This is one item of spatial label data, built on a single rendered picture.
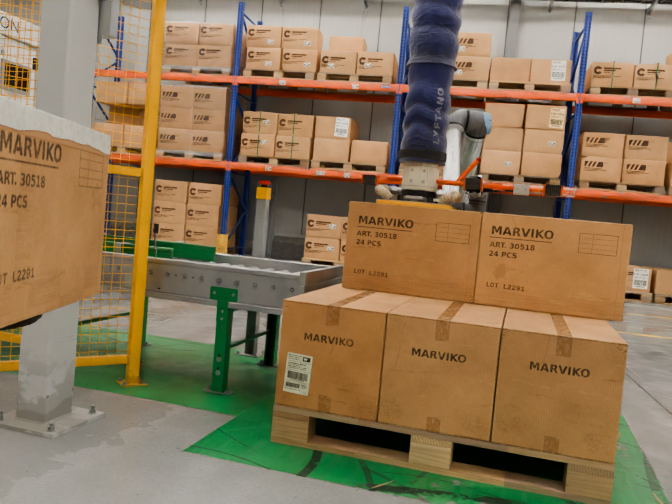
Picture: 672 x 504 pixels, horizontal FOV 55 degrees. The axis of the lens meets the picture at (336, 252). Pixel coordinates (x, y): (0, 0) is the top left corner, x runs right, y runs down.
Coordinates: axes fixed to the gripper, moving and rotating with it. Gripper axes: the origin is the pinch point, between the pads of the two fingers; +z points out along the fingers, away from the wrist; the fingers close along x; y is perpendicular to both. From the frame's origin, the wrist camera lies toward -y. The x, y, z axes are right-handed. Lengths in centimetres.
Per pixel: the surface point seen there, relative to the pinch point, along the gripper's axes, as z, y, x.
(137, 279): 45, 147, -57
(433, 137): 9.3, 21.9, 19.5
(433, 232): 19.2, 16.5, -23.7
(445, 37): 11, 21, 64
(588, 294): 20, -50, -44
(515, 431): 79, -26, -89
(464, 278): 19.2, 1.1, -42.5
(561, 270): 20, -38, -35
